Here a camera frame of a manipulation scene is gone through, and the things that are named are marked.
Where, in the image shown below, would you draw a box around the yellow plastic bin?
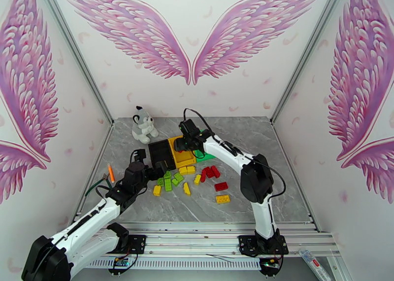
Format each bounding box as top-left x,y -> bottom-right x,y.
167,136 -> 197,169

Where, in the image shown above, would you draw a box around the black plastic bin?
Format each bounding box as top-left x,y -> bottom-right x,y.
148,139 -> 177,171

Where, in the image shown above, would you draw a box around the green plastic bin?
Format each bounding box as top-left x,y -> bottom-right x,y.
195,129 -> 217,160

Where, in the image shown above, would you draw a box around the grey white plush dog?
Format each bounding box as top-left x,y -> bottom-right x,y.
131,105 -> 160,144

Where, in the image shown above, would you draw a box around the small circuit board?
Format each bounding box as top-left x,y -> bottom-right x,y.
259,256 -> 283,275
107,256 -> 131,275

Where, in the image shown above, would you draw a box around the thin metal tweezers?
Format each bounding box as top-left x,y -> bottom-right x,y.
205,253 -> 236,263

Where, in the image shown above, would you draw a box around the white labelled packet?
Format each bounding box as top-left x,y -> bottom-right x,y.
298,249 -> 332,281

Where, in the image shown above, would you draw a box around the green handled pliers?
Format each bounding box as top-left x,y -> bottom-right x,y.
84,173 -> 113,197

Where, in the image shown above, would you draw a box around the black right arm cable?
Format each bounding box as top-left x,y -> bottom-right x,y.
183,108 -> 286,205

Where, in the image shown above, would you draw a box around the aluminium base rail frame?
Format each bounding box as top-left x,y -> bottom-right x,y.
58,221 -> 343,271

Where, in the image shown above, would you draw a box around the white slotted cable duct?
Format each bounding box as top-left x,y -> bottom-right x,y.
84,258 -> 263,271

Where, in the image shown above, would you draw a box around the aluminium table side rail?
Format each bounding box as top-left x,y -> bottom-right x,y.
271,122 -> 321,232

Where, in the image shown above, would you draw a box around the aluminium frame post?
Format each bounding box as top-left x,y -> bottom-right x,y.
33,0 -> 115,125
270,0 -> 355,125

